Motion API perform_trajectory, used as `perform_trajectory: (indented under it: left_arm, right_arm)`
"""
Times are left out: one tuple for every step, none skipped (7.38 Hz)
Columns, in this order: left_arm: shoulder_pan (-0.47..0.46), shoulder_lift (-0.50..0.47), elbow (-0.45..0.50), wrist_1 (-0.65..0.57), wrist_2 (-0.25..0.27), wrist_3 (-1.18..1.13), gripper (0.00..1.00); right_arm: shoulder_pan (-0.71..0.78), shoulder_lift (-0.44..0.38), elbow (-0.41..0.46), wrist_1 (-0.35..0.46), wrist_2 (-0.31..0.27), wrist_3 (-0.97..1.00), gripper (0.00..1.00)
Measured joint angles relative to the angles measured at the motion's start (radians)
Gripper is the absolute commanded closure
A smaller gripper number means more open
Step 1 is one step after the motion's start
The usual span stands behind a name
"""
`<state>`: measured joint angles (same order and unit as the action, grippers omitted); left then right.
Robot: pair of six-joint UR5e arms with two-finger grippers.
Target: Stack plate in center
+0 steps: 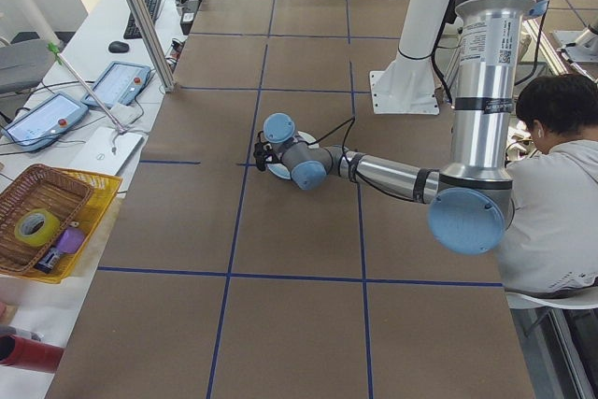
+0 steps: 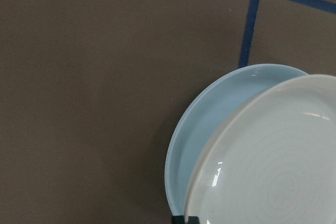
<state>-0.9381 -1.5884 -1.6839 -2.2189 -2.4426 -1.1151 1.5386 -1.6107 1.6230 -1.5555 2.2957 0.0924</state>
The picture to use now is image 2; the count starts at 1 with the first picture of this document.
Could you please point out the sky blue plate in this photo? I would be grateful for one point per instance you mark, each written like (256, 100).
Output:
(210, 108)

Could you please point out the pale grey-blue plate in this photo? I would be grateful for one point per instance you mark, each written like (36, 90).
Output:
(262, 155)

